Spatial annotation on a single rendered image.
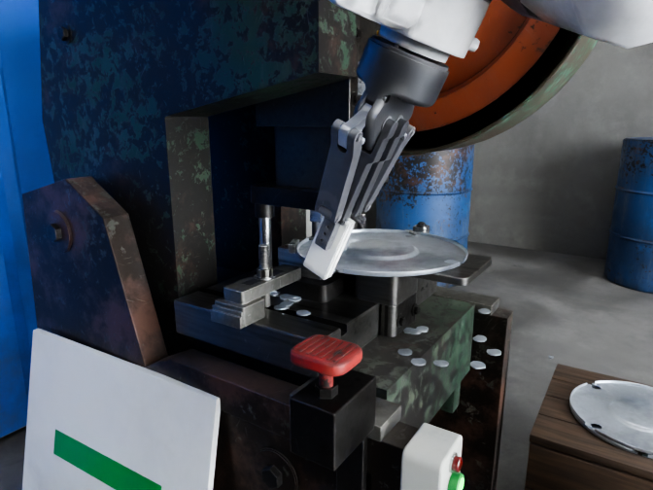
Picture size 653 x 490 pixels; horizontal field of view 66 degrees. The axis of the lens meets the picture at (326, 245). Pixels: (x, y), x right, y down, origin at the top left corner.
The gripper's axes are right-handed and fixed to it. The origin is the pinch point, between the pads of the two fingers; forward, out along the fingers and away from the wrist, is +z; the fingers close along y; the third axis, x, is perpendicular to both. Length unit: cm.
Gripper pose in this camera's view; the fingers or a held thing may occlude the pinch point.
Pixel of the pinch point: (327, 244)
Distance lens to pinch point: 51.9
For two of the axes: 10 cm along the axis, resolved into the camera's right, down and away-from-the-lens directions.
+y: 5.3, -2.2, 8.2
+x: -7.7, -5.2, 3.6
